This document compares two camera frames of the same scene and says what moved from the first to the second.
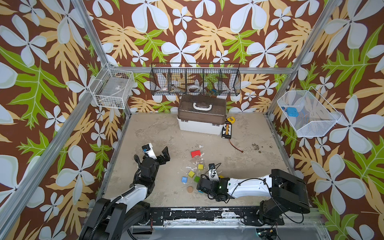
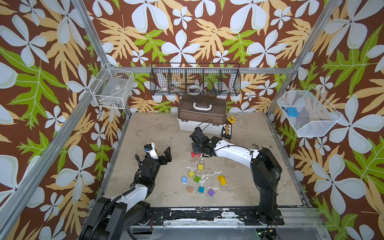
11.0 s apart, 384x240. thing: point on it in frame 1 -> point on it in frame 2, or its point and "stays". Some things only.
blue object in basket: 292,111 stays
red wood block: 196,153 stays
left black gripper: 165,156 stays
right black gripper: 201,184 -> 197,137
